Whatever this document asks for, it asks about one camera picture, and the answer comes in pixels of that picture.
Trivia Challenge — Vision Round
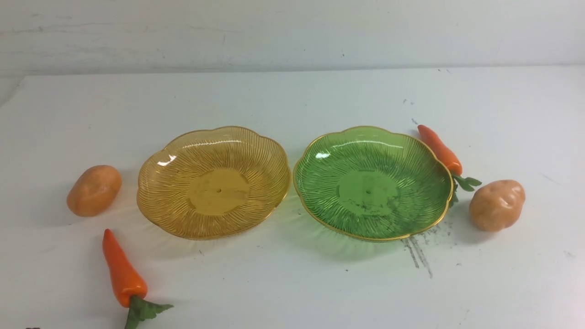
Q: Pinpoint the green ribbed plastic plate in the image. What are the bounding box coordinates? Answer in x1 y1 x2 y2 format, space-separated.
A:
292 126 455 242

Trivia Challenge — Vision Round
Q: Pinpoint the orange toy carrot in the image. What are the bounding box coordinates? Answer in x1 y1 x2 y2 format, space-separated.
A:
102 229 174 329
417 124 482 207

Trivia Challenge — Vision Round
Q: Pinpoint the yellow ribbed plastic plate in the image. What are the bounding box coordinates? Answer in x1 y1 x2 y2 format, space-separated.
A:
136 126 291 240

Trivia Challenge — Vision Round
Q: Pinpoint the toy potato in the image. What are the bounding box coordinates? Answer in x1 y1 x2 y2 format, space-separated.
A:
469 180 526 233
66 165 122 217

